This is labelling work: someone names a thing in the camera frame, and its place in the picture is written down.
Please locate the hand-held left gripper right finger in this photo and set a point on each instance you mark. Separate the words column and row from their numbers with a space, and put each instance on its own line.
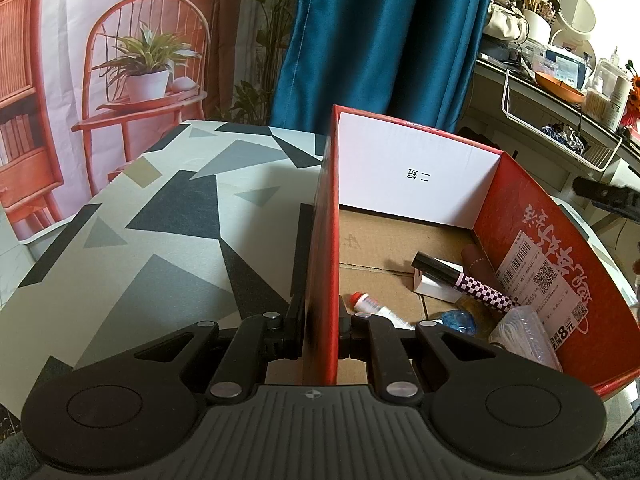
column 350, row 335

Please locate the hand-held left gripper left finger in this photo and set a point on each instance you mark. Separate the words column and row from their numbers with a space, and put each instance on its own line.
column 290, row 337

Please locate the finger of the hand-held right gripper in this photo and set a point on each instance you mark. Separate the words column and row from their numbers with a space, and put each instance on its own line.
column 605, row 195

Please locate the red capped white marker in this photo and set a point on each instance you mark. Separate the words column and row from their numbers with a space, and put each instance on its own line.
column 367, row 302

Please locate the red cardboard box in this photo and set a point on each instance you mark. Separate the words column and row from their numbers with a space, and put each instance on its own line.
column 525, row 210

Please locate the small purple white box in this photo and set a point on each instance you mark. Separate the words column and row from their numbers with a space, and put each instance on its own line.
column 435, row 287

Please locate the checkered pen with black cap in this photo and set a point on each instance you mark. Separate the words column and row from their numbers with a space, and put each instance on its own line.
column 487, row 295

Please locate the dark red tube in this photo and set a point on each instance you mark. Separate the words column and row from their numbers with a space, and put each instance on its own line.
column 477, row 262

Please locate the foil packets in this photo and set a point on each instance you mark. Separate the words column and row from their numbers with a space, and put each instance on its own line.
column 565, row 135

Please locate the orange flowers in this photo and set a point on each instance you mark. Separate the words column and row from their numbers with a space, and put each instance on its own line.
column 634, row 105

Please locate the tall white bottle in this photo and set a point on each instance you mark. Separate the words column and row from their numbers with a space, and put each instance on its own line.
column 621, row 97

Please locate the clear jar of cotton swabs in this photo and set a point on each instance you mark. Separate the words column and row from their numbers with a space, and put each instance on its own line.
column 597, row 95

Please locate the orange bowl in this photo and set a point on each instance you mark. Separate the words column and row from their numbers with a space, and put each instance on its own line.
column 560, row 89

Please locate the blue box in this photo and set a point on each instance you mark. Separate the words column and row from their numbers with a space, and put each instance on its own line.
column 565, row 62

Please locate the white vanity desk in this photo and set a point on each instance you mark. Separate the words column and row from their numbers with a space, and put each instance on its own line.
column 487, row 110

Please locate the geometric patterned tablecloth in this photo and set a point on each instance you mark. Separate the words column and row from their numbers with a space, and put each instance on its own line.
column 150, row 285

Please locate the white brush cup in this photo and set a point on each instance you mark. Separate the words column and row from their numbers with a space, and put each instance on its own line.
column 537, row 27

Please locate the round white mirror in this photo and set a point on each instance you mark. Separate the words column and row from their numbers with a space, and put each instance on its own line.
column 577, row 10

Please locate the beige bag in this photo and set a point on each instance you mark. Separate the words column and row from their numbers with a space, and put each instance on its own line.
column 507, row 22

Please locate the bunch of makeup brushes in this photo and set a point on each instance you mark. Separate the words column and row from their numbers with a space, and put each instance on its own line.
column 537, row 2

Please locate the teal curtain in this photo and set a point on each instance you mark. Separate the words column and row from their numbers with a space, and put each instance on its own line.
column 380, row 35

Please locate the printed furniture wall backdrop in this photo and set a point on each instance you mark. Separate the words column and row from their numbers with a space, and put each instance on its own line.
column 60, row 85

